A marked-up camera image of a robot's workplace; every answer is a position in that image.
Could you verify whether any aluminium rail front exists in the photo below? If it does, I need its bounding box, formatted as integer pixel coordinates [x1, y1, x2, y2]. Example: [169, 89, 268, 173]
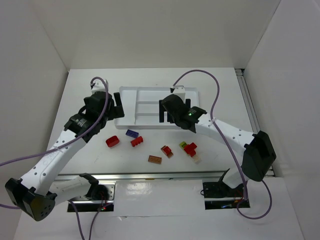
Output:
[54, 170, 231, 181]

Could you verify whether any aluminium rail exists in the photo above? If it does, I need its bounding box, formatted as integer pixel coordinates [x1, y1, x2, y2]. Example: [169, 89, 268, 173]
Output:
[54, 170, 231, 181]
[235, 69, 276, 180]

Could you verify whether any purple lego brick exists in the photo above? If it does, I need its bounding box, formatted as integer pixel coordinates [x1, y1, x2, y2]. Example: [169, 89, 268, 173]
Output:
[125, 129, 139, 139]

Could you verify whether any brown lego plate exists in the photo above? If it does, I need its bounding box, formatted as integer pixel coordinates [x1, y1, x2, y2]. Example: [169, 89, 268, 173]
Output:
[148, 155, 162, 165]

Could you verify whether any red and brown lego stack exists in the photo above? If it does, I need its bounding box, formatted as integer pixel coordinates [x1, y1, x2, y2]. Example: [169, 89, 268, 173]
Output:
[161, 145, 174, 158]

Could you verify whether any red ridged lego brick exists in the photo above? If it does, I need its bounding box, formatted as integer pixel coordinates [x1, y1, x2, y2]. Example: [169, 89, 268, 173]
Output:
[130, 136, 144, 147]

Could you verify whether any red cross lego brick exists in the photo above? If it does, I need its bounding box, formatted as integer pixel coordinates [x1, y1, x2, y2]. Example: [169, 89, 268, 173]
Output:
[183, 142, 198, 158]

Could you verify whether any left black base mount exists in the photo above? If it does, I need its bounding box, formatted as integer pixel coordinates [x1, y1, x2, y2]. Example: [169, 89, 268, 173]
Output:
[71, 182, 116, 213]

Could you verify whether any red rounded lego brick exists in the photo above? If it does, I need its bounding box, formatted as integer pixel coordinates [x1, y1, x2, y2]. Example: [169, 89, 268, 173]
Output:
[105, 135, 120, 148]

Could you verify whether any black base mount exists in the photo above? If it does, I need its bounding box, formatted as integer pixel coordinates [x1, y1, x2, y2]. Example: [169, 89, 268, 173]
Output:
[71, 182, 116, 213]
[200, 181, 250, 210]

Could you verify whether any tan lego plate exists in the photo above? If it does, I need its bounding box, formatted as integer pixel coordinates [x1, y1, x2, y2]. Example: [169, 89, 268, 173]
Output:
[191, 154, 201, 164]

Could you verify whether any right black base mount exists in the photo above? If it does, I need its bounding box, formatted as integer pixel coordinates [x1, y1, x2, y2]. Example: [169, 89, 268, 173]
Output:
[200, 181, 250, 210]

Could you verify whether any green lego brick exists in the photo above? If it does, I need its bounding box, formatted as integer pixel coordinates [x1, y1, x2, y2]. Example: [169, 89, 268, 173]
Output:
[179, 141, 188, 150]

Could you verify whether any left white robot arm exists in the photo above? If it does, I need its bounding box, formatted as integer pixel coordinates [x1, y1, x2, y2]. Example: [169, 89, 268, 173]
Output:
[5, 77, 125, 222]

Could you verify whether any white divided sorting tray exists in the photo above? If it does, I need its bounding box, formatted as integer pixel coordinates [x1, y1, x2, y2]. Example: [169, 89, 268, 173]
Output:
[114, 86, 202, 130]

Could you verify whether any aluminium rail right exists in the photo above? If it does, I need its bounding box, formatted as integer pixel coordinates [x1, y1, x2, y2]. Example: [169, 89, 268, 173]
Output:
[235, 69, 276, 180]

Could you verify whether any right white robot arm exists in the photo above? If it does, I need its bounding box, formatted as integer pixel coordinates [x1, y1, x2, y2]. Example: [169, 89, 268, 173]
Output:
[159, 88, 277, 190]

